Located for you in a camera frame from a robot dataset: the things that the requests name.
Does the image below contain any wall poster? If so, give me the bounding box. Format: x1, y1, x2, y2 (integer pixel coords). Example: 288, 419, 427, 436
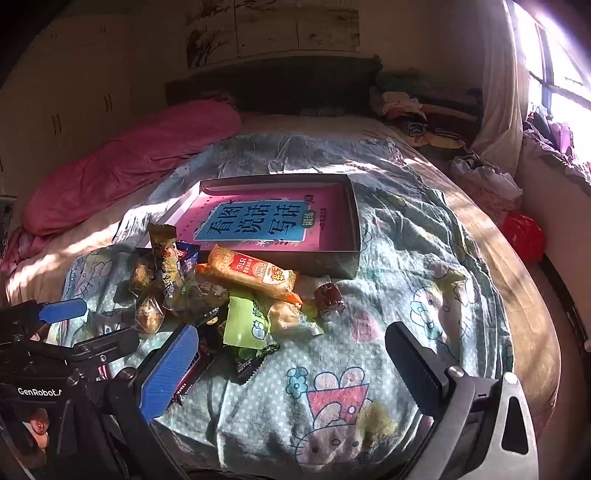
185, 0, 361, 70

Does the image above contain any dark headboard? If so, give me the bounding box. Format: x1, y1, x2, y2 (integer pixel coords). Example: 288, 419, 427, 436
165, 55, 384, 116

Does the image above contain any red plastic bag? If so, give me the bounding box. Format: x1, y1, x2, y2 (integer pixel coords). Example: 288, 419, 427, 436
501, 212, 546, 264

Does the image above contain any window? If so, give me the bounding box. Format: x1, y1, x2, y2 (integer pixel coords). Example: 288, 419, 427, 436
512, 0, 591, 139

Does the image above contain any brown chocolate bar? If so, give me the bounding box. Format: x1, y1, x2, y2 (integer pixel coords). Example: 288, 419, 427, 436
168, 348, 218, 407

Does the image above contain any pile of clothes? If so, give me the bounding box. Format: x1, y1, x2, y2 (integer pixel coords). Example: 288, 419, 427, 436
372, 69, 485, 148

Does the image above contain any small clear-wrapped cake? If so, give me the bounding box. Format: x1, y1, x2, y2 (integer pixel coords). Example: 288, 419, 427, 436
134, 295, 167, 335
128, 261, 158, 294

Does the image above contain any beige curtain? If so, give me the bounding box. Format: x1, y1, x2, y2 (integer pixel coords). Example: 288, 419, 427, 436
471, 0, 525, 162

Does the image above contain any cream wardrobe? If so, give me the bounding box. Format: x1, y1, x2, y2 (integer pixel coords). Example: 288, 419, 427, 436
0, 18, 139, 195

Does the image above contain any black and green snack packet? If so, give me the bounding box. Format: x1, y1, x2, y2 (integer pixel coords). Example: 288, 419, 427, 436
228, 342, 281, 386

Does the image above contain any printed blanket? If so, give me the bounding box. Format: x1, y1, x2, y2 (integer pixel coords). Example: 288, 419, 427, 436
60, 131, 515, 476

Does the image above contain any pink book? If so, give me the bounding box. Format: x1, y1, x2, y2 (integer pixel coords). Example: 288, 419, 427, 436
178, 185, 358, 252

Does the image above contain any dark clear snack packet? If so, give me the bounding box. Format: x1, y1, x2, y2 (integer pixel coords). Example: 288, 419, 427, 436
164, 272, 229, 326

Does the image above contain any pink quilt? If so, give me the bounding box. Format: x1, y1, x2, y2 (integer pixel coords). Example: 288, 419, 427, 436
0, 99, 243, 273

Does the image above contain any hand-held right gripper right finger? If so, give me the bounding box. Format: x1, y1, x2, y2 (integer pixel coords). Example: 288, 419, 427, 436
385, 322, 540, 480

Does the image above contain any white frilly cloth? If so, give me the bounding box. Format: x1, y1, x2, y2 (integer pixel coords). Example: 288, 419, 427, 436
450, 154, 522, 227

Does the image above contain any blue cookie packet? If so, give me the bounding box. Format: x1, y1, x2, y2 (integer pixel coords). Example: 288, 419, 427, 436
173, 241, 201, 264

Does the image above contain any orange snack packet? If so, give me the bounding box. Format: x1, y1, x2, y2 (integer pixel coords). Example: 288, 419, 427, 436
196, 244, 303, 305

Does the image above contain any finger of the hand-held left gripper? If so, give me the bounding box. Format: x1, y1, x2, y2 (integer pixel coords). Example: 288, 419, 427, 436
0, 327, 140, 376
0, 298, 88, 344

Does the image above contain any olive yellow snack packet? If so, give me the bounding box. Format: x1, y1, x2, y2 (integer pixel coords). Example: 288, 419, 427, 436
148, 224, 185, 301

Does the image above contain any person's left hand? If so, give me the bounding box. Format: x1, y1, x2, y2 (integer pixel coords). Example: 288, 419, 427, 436
25, 408, 51, 450

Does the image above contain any brown-red candy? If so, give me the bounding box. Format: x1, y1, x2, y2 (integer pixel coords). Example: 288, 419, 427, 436
314, 282, 346, 320

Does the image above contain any ruffled purple cloth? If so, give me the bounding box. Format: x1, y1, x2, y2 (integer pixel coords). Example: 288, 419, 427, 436
524, 111, 591, 181

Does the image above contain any clear-wrapped yellow pastry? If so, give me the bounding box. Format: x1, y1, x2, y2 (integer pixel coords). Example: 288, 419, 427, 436
268, 300, 326, 337

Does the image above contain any grey cardboard box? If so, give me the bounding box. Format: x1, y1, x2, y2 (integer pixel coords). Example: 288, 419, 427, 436
147, 174, 362, 280

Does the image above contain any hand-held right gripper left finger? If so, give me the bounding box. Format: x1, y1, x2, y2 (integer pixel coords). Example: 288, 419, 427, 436
104, 324, 200, 480

